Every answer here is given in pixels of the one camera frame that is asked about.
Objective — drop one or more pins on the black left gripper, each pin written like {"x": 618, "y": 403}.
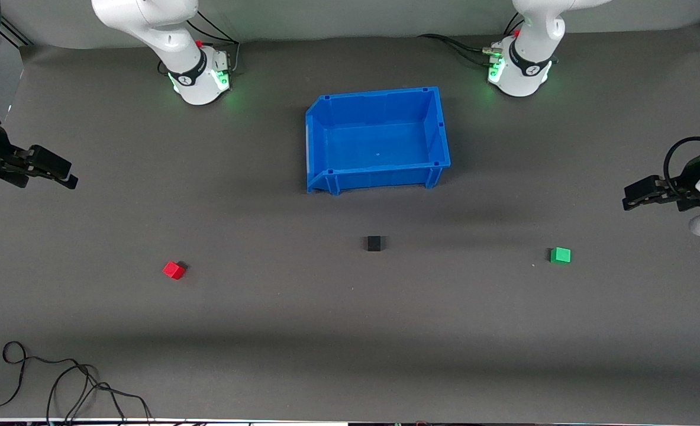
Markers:
{"x": 685, "y": 182}

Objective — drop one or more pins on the small green cube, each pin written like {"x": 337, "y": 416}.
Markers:
{"x": 560, "y": 255}

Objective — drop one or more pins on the small red cube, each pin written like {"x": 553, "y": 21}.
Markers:
{"x": 174, "y": 270}

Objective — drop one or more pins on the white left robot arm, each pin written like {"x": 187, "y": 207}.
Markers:
{"x": 527, "y": 59}

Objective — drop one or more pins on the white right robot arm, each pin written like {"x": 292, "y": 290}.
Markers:
{"x": 172, "y": 41}

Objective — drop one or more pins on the small black cube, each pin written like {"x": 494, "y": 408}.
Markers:
{"x": 374, "y": 243}

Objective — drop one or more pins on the blue plastic storage bin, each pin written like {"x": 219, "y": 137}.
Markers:
{"x": 379, "y": 145}

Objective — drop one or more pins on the black aluminium frame rail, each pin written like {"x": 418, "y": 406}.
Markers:
{"x": 15, "y": 32}

